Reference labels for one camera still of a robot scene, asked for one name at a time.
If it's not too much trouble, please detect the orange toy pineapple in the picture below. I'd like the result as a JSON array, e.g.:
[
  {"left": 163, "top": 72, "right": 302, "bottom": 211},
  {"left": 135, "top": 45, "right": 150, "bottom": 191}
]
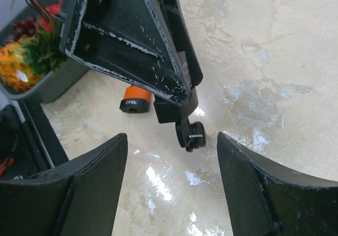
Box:
[{"left": 1, "top": 21, "right": 66, "bottom": 92}]

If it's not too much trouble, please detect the dark red grape bunch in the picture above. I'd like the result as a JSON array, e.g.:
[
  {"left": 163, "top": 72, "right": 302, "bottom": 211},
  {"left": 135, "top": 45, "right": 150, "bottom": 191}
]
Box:
[{"left": 5, "top": 16, "right": 36, "bottom": 43}]

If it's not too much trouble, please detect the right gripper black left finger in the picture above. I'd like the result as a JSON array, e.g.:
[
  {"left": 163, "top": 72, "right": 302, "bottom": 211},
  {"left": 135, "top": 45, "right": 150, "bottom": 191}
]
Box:
[{"left": 1, "top": 133, "right": 128, "bottom": 235}]

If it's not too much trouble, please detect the orange black padlock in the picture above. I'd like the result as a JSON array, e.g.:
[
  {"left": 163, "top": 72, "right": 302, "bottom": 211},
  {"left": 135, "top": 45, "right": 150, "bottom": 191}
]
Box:
[{"left": 119, "top": 86, "right": 152, "bottom": 114}]

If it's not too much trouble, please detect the grey fruit tray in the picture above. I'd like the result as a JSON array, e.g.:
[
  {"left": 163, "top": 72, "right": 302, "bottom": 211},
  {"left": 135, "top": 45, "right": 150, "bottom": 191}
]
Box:
[{"left": 1, "top": 0, "right": 88, "bottom": 103}]

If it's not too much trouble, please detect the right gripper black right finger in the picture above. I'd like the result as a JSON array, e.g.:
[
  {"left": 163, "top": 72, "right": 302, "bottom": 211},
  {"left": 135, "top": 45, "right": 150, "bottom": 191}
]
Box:
[{"left": 217, "top": 133, "right": 337, "bottom": 235}]

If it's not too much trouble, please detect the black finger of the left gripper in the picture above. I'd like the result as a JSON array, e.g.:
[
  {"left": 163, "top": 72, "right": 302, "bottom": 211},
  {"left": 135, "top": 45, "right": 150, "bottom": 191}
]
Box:
[
  {"left": 60, "top": 0, "right": 191, "bottom": 107},
  {"left": 163, "top": 0, "right": 203, "bottom": 87}
]

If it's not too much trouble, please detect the black key bunch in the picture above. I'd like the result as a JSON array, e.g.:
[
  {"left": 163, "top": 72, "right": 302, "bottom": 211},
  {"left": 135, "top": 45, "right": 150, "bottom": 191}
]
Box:
[{"left": 175, "top": 118, "right": 206, "bottom": 152}]

